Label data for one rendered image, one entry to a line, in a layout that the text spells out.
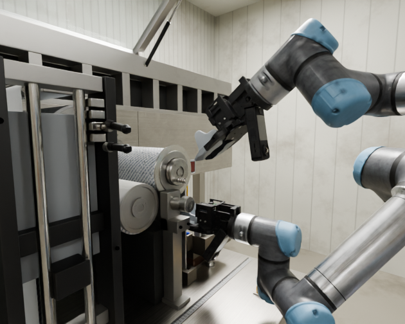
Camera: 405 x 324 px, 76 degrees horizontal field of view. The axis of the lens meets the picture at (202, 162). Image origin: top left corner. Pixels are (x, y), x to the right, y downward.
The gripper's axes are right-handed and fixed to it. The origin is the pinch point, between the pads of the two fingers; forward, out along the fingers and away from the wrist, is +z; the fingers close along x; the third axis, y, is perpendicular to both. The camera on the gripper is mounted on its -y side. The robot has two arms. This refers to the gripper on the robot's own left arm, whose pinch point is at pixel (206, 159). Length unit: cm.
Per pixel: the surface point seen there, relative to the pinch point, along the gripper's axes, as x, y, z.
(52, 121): 34.3, 6.5, -3.7
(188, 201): 2.9, -6.2, 9.0
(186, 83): -46, 53, 16
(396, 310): -188, -125, 46
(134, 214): 12.8, -2.7, 17.2
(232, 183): -257, 46, 148
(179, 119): -40, 39, 26
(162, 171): 4.0, 4.1, 10.8
